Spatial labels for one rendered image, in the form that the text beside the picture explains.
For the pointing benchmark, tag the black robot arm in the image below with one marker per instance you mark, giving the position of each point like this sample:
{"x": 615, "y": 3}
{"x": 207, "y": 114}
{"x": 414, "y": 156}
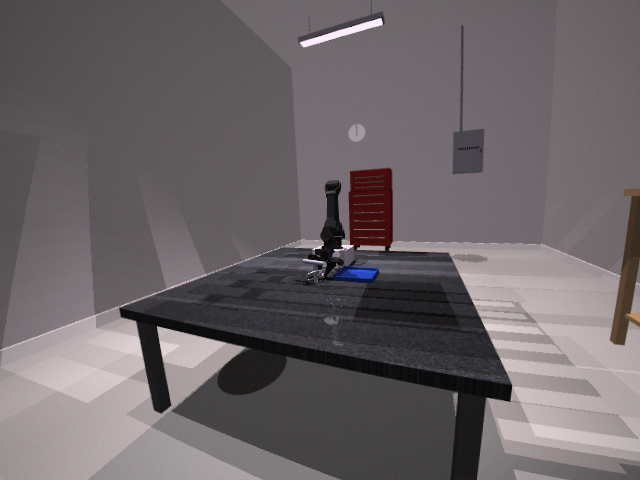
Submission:
{"x": 332, "y": 226}

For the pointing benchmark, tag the blue shallow tray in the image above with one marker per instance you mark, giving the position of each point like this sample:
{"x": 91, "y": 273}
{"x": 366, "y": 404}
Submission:
{"x": 356, "y": 274}

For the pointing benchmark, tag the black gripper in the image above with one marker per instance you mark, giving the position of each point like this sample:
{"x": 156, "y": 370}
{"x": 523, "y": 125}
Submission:
{"x": 331, "y": 262}

